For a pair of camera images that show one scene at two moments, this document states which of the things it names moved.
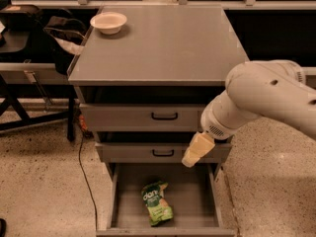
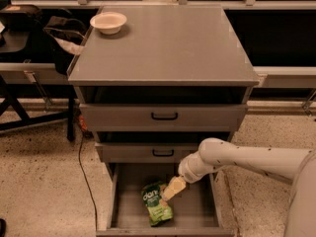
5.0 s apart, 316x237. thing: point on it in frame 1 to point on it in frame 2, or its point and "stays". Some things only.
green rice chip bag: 158,208 stays
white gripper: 215,122 to 188,170
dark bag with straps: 66,37 stays
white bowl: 109,23 stays
